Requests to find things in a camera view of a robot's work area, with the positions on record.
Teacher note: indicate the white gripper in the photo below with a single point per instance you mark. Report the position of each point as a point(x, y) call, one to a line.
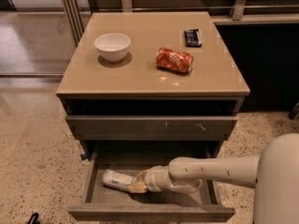
point(151, 178)

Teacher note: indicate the clear blue-labelled plastic bottle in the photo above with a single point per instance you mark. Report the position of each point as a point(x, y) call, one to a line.
point(117, 180)

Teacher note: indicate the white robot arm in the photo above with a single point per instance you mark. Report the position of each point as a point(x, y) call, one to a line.
point(274, 175)

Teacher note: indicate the beige drawer cabinet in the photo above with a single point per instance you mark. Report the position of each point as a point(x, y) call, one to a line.
point(137, 87)

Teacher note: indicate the black object at floor edge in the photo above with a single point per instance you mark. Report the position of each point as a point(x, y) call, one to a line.
point(34, 219)

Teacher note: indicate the crushed red soda can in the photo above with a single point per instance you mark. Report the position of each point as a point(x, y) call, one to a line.
point(175, 61)

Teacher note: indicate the white ceramic bowl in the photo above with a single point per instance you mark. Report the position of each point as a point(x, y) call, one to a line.
point(112, 47)

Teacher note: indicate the dark blue snack packet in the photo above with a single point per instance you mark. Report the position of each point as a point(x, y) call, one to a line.
point(192, 38)

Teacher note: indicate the dark object at right edge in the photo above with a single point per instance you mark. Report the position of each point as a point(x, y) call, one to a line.
point(294, 112)

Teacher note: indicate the metal railing frame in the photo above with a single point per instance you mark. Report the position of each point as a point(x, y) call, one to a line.
point(223, 12)

